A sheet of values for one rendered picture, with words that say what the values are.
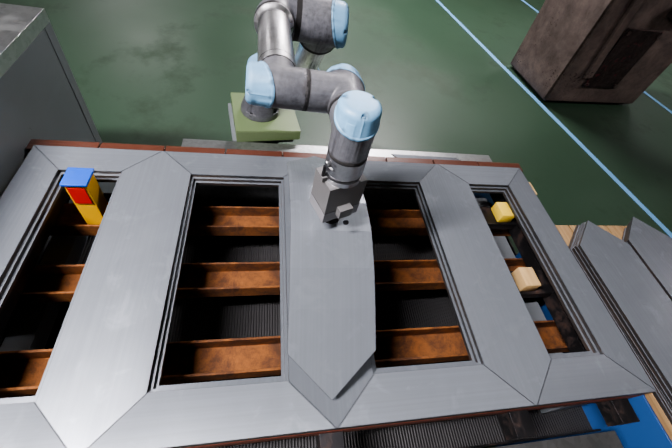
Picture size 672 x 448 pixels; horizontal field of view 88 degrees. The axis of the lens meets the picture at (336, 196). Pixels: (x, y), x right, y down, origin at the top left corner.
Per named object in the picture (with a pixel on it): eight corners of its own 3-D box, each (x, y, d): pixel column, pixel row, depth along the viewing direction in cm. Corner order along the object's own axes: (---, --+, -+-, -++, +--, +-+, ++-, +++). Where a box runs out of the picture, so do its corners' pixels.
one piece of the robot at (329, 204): (338, 190, 60) (324, 241, 73) (380, 177, 64) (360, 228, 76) (314, 152, 65) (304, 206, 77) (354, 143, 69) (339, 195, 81)
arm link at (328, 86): (308, 54, 65) (313, 89, 58) (365, 63, 67) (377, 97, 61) (302, 90, 71) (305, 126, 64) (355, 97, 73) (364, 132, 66)
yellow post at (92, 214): (110, 230, 103) (86, 187, 88) (91, 230, 102) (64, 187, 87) (115, 216, 106) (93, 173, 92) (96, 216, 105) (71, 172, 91)
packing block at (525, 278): (533, 291, 104) (542, 285, 101) (519, 291, 103) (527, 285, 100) (524, 272, 108) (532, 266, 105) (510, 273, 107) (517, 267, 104)
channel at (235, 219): (527, 236, 132) (535, 228, 128) (12, 235, 97) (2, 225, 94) (518, 219, 137) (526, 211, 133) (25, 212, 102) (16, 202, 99)
